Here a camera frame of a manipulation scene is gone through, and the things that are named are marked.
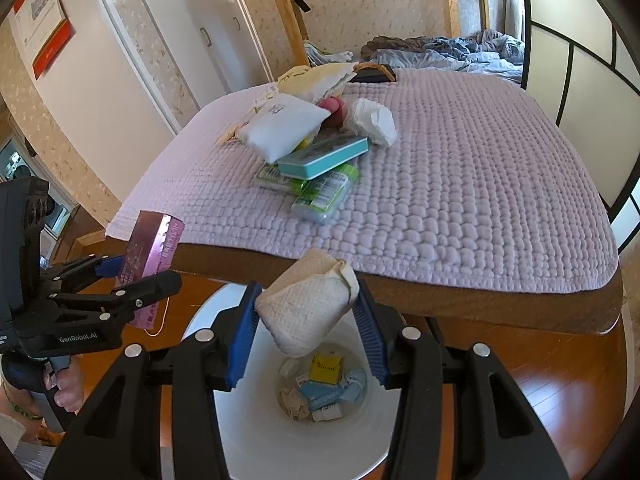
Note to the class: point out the person left hand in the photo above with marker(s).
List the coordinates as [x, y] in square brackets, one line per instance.
[70, 384]

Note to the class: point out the rumpled blue grey bedding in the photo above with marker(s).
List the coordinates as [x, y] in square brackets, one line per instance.
[487, 52]

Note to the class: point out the white wardrobe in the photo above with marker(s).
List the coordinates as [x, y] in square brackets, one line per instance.
[214, 44]

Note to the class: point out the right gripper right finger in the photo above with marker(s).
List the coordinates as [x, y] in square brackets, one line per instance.
[497, 434]

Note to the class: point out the lavender quilted blanket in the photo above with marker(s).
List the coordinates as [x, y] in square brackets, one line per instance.
[481, 190]

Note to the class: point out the shoji sliding screen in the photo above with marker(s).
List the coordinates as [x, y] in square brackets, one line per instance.
[583, 76]

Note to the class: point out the blue face mask bundle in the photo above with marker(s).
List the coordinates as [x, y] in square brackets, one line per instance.
[354, 386]

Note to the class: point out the beige paper towel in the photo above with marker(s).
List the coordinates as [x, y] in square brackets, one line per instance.
[294, 404]

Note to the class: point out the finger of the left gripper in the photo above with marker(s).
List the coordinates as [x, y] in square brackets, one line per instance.
[85, 267]
[69, 306]

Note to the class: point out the red wall poster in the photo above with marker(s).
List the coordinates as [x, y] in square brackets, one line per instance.
[41, 29]

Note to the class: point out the brown wooden table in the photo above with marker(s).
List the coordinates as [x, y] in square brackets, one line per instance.
[592, 312]

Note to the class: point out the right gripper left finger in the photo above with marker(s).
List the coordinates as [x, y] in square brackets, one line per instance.
[116, 434]

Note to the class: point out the white tape roll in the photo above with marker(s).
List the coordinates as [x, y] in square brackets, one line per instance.
[290, 368]

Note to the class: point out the pink medicine box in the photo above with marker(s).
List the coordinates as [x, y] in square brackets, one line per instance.
[151, 247]

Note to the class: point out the white tissue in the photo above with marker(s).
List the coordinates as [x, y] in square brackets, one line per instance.
[372, 120]

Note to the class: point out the white cloth pouch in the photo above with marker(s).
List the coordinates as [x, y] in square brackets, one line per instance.
[281, 125]

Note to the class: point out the blue donut picture box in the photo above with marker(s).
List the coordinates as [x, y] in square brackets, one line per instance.
[317, 394]

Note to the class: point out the wooden bunk bed post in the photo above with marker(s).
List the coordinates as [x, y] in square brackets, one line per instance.
[291, 24]

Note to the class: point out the red round object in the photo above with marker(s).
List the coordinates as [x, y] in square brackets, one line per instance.
[337, 109]

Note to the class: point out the yellow tissue pack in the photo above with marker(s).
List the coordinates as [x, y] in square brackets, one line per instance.
[326, 368]

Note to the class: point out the teal flat tin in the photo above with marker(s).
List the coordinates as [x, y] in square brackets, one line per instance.
[318, 158]

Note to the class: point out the white plastic bottle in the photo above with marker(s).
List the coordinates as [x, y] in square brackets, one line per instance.
[327, 413]

